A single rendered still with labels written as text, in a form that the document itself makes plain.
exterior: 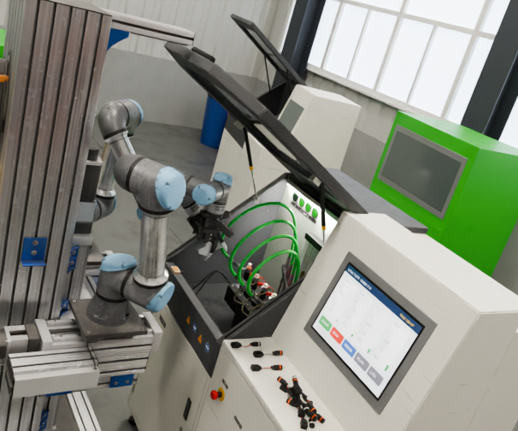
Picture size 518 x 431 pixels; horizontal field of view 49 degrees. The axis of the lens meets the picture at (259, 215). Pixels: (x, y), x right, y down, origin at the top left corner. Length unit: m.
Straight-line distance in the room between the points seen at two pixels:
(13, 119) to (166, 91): 7.50
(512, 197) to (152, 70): 5.78
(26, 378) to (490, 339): 1.42
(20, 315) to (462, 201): 3.62
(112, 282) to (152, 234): 0.28
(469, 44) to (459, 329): 5.30
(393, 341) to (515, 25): 4.59
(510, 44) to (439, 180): 1.71
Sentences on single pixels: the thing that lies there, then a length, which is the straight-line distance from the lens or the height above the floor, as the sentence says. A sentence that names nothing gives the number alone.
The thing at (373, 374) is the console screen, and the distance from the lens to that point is 1.98.
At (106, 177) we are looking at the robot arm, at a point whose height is 1.35.
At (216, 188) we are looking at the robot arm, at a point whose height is 1.53.
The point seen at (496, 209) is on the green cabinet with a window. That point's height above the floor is 1.14.
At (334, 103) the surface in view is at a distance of 5.42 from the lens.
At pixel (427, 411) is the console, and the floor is 1.19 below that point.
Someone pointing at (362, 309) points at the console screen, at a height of 1.32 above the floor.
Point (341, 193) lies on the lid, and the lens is 2.15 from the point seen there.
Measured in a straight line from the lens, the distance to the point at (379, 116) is 7.61.
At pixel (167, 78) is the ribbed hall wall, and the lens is 9.26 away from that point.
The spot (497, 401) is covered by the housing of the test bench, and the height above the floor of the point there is 1.19.
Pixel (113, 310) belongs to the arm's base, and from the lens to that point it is 2.05.
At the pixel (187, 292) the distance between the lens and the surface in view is 2.56.
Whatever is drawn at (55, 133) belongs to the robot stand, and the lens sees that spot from 1.92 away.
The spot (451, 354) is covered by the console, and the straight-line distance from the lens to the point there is 1.82.
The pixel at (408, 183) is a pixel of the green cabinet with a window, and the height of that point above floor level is 1.09.
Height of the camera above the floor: 2.19
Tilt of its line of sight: 20 degrees down
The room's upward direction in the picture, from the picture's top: 17 degrees clockwise
